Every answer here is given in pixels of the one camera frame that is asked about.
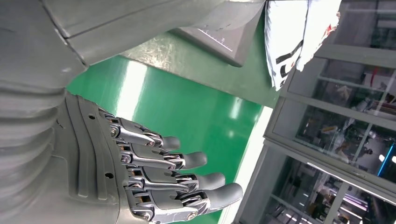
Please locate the aluminium conveyor frame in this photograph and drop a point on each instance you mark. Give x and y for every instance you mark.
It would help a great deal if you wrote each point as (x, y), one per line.
(247, 160)

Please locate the white parcel black lettering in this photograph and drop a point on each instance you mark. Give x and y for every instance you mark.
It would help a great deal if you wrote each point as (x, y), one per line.
(281, 31)

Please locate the grey framed wall cabinet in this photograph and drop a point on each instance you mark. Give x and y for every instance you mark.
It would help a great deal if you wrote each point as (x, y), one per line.
(325, 102)

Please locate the green conveyor belt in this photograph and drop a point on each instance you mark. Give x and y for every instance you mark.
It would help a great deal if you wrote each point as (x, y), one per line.
(185, 102)

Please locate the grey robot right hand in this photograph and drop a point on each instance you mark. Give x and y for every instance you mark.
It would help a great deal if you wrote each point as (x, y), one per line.
(92, 160)

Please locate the black inbound scanning machine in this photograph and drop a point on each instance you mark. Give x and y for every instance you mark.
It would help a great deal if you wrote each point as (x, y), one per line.
(235, 46)

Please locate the white crumpled parcel red mark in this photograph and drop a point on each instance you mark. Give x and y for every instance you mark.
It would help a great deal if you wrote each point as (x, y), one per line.
(318, 18)

